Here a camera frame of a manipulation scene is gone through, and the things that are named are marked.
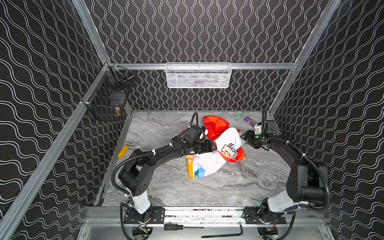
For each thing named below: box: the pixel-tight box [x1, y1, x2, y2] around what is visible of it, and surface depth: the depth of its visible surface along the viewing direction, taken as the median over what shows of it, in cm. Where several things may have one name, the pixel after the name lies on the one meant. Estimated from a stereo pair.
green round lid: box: [234, 111, 245, 119], surface depth 119 cm
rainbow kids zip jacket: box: [186, 116, 246, 180], surface depth 92 cm
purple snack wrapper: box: [243, 116, 258, 127], surface depth 115 cm
